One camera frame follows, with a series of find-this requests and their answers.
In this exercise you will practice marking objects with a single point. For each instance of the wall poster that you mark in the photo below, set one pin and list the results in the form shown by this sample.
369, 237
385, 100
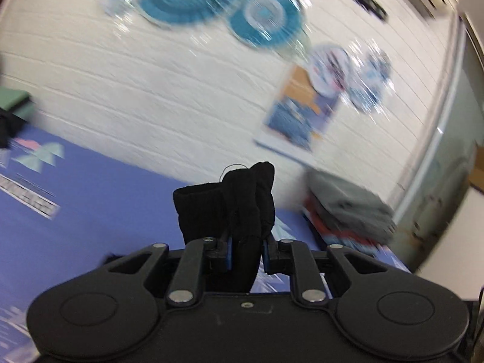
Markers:
298, 113

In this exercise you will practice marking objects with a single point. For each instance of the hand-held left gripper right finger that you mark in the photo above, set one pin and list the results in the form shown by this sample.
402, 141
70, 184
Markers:
266, 253

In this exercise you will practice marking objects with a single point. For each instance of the glass door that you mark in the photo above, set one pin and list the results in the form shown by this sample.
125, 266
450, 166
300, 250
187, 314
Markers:
453, 140

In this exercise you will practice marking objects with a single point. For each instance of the black pants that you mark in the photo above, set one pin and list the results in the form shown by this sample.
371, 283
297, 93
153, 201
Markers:
245, 204

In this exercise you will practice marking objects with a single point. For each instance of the blue printed bedsheet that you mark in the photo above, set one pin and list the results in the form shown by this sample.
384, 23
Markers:
94, 196

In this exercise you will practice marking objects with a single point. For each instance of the medium blue paper fan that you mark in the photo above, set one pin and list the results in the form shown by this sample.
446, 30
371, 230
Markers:
264, 15

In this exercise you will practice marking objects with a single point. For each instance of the grey folded garment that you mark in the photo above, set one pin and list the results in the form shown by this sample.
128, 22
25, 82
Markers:
348, 200

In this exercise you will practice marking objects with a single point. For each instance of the orange folded garment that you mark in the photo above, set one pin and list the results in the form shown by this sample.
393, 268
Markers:
325, 225

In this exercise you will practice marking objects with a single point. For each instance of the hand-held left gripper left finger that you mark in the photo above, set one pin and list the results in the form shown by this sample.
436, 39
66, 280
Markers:
228, 253

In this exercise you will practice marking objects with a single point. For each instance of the blue white paper umbrella decoration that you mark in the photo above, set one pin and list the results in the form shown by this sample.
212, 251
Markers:
372, 79

